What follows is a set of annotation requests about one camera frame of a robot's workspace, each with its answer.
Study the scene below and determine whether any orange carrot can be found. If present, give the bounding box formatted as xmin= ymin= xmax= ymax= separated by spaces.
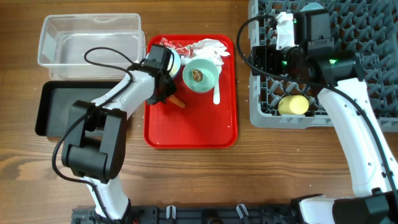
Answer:
xmin=167 ymin=95 xmax=185 ymax=108

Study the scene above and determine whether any yellow cup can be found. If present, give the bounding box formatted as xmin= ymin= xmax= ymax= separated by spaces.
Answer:
xmin=278 ymin=95 xmax=309 ymax=114

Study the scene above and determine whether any white plastic spoon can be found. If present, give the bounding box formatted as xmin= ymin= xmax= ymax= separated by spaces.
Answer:
xmin=213 ymin=65 xmax=222 ymax=105

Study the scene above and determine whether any red snack wrapper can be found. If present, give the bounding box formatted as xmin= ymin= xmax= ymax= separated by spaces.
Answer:
xmin=156 ymin=37 xmax=193 ymax=57

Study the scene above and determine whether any light blue plate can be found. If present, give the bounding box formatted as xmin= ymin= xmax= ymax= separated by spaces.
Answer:
xmin=300 ymin=2 xmax=324 ymax=12

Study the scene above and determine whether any white napkin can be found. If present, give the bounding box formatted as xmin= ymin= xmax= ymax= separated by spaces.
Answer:
xmin=180 ymin=39 xmax=230 ymax=73

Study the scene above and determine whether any grey dishwasher rack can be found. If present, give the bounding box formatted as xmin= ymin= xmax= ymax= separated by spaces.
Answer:
xmin=248 ymin=0 xmax=397 ymax=132

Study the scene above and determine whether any light blue rice bowl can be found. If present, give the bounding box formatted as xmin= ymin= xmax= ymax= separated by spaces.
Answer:
xmin=144 ymin=49 xmax=181 ymax=78

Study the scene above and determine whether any black plastic tray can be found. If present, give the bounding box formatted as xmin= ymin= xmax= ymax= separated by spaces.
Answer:
xmin=35 ymin=81 xmax=118 ymax=138

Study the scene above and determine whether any brown mushroom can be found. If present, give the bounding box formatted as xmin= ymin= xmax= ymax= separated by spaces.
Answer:
xmin=192 ymin=69 xmax=203 ymax=82

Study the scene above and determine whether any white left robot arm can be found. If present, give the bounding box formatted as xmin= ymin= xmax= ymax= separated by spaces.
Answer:
xmin=53 ymin=65 xmax=177 ymax=223

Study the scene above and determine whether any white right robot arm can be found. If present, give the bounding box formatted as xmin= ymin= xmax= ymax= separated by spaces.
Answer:
xmin=249 ymin=45 xmax=397 ymax=223

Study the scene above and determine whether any clear plastic bin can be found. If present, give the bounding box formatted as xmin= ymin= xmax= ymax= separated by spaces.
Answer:
xmin=37 ymin=13 xmax=146 ymax=80

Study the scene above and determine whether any green bowl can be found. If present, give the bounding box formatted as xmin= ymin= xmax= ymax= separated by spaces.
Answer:
xmin=182 ymin=58 xmax=220 ymax=93

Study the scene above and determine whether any red serving tray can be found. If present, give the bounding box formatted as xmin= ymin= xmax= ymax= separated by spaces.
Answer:
xmin=144 ymin=34 xmax=238 ymax=149

